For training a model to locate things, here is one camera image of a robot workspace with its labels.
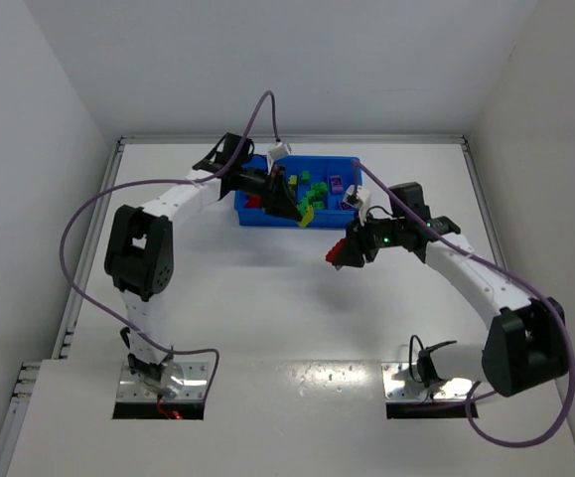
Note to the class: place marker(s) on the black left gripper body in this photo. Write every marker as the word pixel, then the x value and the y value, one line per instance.
pixel 275 194

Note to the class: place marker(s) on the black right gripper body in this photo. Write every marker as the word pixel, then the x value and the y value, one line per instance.
pixel 361 243

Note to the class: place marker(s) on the red curved lego brick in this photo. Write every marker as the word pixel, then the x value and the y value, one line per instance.
pixel 253 202

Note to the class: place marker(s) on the small rainbow lego stack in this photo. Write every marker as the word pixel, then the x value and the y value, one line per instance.
pixel 334 252

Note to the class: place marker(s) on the lime curved lego brick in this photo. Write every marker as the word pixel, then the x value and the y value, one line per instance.
pixel 307 216

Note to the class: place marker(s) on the purple lego brick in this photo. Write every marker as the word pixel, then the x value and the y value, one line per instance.
pixel 336 184

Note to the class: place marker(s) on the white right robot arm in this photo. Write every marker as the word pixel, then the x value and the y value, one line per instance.
pixel 524 347

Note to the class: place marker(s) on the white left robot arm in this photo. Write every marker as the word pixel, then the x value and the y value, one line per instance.
pixel 140 253

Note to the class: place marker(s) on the green lego pile in tray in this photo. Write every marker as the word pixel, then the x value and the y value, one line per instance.
pixel 312 190

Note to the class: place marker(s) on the blue divided plastic tray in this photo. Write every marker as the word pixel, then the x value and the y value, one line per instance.
pixel 335 216

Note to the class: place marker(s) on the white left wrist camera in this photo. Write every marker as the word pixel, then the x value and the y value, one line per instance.
pixel 277 151

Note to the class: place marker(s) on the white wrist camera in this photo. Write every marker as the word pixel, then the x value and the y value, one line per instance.
pixel 357 197
pixel 277 151

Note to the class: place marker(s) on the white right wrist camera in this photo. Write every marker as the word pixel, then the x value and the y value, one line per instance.
pixel 357 197

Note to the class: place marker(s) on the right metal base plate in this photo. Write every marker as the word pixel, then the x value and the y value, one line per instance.
pixel 400 387

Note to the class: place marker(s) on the metal base plate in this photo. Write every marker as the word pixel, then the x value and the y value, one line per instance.
pixel 181 382
pixel 400 387

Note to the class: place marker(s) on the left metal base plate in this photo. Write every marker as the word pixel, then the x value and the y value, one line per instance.
pixel 181 382

